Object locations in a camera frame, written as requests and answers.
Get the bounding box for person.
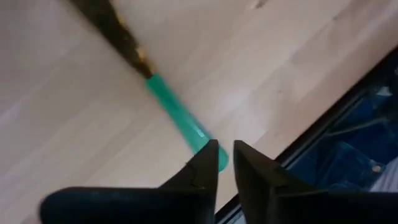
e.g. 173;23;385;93
287;58;398;194

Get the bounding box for black aluminium table frame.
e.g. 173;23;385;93
214;46;398;224

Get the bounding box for gold knife green handle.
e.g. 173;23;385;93
68;0;229;173

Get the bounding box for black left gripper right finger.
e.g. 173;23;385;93
233;139;398;224

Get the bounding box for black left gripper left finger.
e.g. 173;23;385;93
39;139;220;224

